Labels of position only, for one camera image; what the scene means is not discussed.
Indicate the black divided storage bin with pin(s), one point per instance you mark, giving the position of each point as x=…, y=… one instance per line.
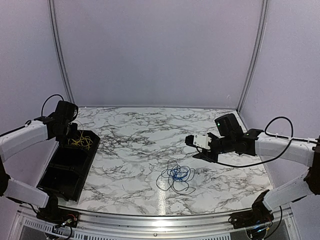
x=69, y=166

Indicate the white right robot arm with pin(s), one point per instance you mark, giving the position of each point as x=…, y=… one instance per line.
x=270, y=147

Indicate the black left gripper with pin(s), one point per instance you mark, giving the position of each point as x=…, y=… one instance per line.
x=72, y=134

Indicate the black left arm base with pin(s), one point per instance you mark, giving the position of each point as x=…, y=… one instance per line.
x=54, y=214

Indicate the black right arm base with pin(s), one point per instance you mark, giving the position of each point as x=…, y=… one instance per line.
x=259, y=214

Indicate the grey corner frame post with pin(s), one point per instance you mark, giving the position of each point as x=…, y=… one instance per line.
x=255, y=54

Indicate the aluminium front table rail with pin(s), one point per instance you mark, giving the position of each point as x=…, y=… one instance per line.
x=107, y=226

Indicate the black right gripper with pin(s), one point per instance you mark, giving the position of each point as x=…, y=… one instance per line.
x=205, y=156

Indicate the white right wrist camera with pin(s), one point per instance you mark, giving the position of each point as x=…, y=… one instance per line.
x=198, y=141

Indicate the grey left frame post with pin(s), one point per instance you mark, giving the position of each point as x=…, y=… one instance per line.
x=59, y=51

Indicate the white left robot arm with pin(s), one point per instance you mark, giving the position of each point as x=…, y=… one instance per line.
x=59, y=125

